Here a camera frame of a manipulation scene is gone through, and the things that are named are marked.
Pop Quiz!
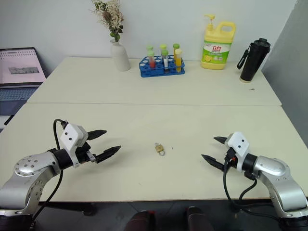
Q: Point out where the yellow-capped tube, orange liquid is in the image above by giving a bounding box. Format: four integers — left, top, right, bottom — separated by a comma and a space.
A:
175, 49, 183, 74

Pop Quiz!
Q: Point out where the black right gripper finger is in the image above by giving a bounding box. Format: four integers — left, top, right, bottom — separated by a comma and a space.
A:
201, 154, 227, 172
213, 136, 229, 145

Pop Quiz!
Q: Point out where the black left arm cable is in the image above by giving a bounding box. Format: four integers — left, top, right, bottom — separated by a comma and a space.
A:
31, 118, 69, 221

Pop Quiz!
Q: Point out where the green-capped tube, white label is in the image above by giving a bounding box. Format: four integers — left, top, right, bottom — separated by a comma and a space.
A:
161, 49, 169, 71

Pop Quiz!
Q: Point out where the dried flower bunch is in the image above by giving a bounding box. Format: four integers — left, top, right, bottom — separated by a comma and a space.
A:
90, 0, 125, 43

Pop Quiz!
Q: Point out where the yellow dish soap bottle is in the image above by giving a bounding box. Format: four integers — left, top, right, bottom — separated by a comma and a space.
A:
200, 14, 236, 71

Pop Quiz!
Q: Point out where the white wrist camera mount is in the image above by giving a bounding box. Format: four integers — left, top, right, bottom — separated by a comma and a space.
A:
227, 131, 251, 173
59, 123, 88, 169

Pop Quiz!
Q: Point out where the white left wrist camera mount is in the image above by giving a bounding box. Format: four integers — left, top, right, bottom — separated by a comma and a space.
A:
59, 123, 88, 169

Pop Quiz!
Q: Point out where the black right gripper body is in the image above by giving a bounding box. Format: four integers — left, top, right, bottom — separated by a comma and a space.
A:
224, 144, 238, 169

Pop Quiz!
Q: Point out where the white ceramic vase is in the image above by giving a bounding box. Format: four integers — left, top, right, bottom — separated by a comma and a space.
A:
110, 39, 131, 72

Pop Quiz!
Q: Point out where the open laptop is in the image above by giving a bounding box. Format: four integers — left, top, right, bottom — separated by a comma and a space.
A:
0, 47, 47, 116

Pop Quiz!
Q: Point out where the dark rounded shape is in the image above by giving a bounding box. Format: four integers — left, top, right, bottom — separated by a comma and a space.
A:
124, 210, 156, 231
184, 206, 214, 231

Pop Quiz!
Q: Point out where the black tumbler with strap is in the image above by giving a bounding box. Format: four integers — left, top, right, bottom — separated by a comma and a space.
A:
236, 38, 272, 84

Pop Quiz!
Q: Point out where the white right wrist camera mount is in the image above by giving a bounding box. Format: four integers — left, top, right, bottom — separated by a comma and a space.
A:
227, 131, 251, 173

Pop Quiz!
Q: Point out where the green-capped tube, red liquid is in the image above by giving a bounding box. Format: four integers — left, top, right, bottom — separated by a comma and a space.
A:
147, 50, 156, 69

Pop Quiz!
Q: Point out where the blue test tube rack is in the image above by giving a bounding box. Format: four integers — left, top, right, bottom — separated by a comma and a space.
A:
138, 55, 187, 78

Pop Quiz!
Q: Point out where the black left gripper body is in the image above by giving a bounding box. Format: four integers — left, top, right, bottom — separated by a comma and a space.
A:
76, 141, 97, 165

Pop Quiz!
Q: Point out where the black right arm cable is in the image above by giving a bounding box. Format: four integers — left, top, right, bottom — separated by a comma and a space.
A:
222, 150, 281, 219

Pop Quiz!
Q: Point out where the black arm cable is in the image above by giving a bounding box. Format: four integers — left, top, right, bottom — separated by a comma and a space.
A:
222, 150, 281, 219
31, 118, 69, 221

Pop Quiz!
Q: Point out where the brass padlock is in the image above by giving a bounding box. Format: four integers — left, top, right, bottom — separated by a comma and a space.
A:
155, 144, 167, 156

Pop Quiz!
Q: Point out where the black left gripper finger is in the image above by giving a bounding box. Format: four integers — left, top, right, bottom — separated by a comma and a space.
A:
87, 129, 108, 141
95, 145, 122, 165

